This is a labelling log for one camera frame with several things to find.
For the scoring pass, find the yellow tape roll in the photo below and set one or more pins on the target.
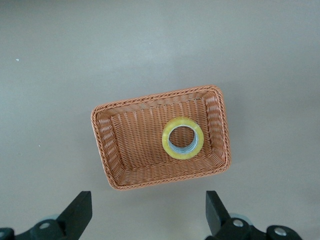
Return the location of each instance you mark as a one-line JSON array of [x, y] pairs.
[[183, 121]]

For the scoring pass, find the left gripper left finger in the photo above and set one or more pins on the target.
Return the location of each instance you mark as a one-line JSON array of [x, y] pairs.
[[73, 217]]

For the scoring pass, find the brown wicker basket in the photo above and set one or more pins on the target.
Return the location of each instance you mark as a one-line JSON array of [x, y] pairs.
[[140, 140]]

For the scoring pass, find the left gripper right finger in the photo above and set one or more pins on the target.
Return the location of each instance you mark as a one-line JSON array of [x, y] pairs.
[[220, 225]]

